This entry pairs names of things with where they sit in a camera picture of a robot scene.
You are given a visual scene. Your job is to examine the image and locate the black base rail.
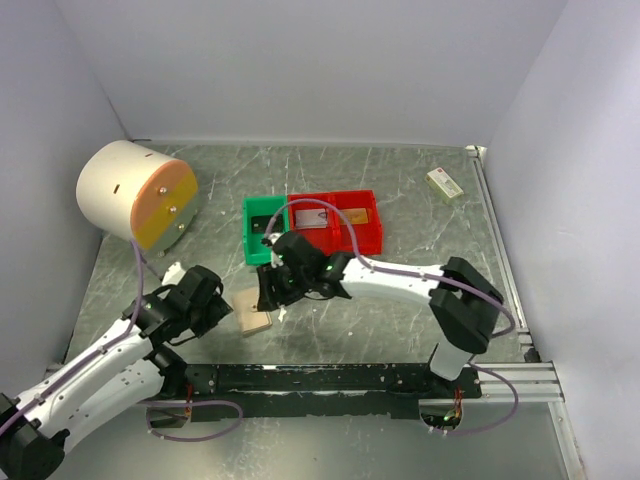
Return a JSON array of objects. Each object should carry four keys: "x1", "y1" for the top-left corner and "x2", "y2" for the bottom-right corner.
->
[{"x1": 150, "y1": 363, "x2": 481, "y2": 422}]

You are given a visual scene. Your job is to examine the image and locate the red bin right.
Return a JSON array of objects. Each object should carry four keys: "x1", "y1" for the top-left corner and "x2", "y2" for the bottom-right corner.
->
[{"x1": 333, "y1": 190, "x2": 384, "y2": 256}]

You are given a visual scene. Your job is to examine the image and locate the red bin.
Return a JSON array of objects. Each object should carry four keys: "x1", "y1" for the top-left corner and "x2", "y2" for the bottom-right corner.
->
[
  {"x1": 287, "y1": 192, "x2": 340, "y2": 254},
  {"x1": 333, "y1": 190, "x2": 384, "y2": 256}
]

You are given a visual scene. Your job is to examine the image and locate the orange credit card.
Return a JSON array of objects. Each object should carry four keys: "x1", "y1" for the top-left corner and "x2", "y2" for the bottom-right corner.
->
[{"x1": 339, "y1": 207, "x2": 370, "y2": 226}]

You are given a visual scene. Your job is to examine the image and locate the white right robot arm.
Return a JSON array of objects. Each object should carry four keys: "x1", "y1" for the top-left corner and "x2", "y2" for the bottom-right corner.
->
[{"x1": 257, "y1": 231, "x2": 504, "y2": 398}]

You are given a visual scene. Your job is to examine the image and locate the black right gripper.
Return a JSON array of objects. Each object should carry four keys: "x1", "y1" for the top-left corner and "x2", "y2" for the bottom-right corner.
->
[{"x1": 257, "y1": 258, "x2": 312, "y2": 311}]

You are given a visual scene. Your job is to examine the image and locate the green plastic bin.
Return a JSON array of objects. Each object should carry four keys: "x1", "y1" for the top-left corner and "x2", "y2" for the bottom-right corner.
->
[{"x1": 243, "y1": 195, "x2": 287, "y2": 266}]

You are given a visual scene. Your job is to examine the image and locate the small white cardboard box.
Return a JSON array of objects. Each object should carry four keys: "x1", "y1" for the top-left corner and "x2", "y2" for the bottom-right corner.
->
[{"x1": 425, "y1": 167, "x2": 464, "y2": 203}]

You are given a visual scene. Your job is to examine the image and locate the tan card holder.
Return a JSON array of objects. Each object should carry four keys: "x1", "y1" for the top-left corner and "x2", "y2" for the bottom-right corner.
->
[{"x1": 231, "y1": 287, "x2": 272, "y2": 337}]

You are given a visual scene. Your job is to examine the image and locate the red bin middle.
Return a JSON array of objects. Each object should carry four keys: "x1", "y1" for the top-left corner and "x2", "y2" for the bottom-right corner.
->
[{"x1": 287, "y1": 192, "x2": 340, "y2": 254}]

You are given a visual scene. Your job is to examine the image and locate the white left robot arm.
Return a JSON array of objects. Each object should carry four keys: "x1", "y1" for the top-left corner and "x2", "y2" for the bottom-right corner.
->
[{"x1": 1, "y1": 264, "x2": 232, "y2": 479}]

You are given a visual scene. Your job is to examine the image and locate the black credit card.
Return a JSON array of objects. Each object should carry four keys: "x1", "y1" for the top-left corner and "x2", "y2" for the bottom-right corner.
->
[{"x1": 250, "y1": 215, "x2": 286, "y2": 235}]

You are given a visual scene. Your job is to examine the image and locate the silver credit card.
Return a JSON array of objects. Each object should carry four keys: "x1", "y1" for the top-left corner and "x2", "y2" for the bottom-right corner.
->
[{"x1": 294, "y1": 208, "x2": 329, "y2": 230}]

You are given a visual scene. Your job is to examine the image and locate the white cylinder with orange face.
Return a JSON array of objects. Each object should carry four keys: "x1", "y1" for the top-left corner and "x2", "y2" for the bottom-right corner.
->
[{"x1": 76, "y1": 140, "x2": 199, "y2": 253}]

